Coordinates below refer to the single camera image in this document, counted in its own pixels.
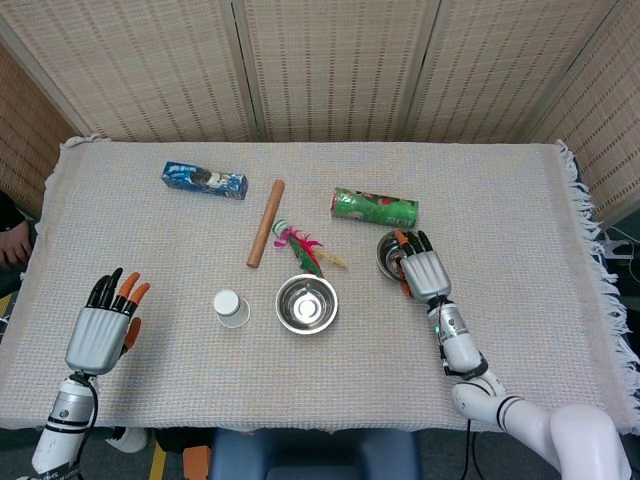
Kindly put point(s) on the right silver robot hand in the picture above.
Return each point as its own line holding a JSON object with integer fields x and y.
{"x": 425, "y": 275}

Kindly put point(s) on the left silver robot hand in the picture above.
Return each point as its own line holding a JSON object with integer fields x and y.
{"x": 97, "y": 335}

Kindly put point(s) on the metal bowl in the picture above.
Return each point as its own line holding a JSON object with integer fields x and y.
{"x": 387, "y": 255}
{"x": 306, "y": 305}

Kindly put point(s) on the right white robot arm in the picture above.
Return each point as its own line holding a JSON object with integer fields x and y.
{"x": 460, "y": 340}

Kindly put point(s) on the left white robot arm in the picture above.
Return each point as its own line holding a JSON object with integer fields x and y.
{"x": 65, "y": 415}

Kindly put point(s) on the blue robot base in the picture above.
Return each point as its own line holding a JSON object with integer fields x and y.
{"x": 315, "y": 455}

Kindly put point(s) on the green chips can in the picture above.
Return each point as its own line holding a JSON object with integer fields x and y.
{"x": 372, "y": 207}

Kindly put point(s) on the white shoe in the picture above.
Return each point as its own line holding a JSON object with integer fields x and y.
{"x": 130, "y": 440}

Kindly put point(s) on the grey waffle-weave tablecloth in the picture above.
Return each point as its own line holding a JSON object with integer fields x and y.
{"x": 350, "y": 360}

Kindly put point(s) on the person in dark clothes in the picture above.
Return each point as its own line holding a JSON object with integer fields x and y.
{"x": 12, "y": 245}

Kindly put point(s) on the pink and green feather shuttlecock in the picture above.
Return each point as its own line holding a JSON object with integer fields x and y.
{"x": 302, "y": 247}

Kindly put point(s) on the white plastic cup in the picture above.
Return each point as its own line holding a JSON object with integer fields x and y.
{"x": 231, "y": 309}

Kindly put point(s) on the orange floor object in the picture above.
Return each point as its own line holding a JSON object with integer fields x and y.
{"x": 196, "y": 462}

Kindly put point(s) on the wooden rolling pin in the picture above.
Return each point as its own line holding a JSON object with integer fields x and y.
{"x": 265, "y": 225}

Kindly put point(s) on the blue cookie box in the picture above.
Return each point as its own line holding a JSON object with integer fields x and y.
{"x": 202, "y": 180}

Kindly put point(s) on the white floor device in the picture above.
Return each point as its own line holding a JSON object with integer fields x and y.
{"x": 616, "y": 249}

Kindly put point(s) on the woven folding screen panel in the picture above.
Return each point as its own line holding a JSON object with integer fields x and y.
{"x": 150, "y": 65}
{"x": 600, "y": 115}
{"x": 335, "y": 65}
{"x": 25, "y": 130}
{"x": 510, "y": 65}

